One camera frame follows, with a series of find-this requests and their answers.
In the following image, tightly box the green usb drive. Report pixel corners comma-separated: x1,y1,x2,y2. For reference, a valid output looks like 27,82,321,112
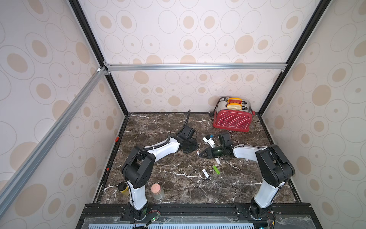
213,166,220,175

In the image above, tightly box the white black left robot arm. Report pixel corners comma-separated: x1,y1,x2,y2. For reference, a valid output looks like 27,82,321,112
121,126,198,219

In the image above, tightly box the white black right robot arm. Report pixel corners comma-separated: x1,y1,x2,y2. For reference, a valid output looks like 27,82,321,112
199,133,295,219

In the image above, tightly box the red polka dot toaster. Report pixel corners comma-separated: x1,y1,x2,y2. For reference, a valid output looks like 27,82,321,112
211,96,255,132

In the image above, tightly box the cork stoppered glass jar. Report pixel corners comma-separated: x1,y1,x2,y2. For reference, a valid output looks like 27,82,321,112
151,183,165,200

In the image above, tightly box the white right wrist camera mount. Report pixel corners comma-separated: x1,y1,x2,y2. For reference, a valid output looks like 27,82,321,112
203,135,216,148

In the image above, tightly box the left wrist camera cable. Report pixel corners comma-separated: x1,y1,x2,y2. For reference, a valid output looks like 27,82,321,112
178,109,192,134

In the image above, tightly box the horizontal aluminium frame bar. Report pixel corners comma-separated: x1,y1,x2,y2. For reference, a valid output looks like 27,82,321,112
107,63,287,71

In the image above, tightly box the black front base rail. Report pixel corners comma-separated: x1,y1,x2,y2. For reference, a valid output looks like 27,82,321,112
76,203,322,229

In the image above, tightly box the diagonal aluminium frame bar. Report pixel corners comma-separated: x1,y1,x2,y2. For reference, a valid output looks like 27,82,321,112
1,67,107,217

